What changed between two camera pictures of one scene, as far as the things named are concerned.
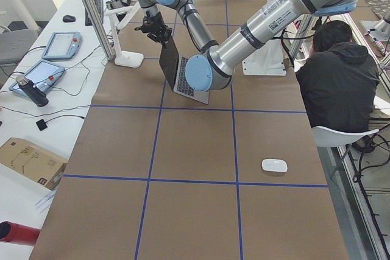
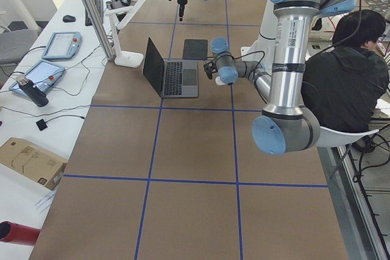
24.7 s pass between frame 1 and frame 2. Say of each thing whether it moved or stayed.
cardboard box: stayed
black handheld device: stayed
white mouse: moved
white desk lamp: stayed
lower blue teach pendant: stayed
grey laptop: moved
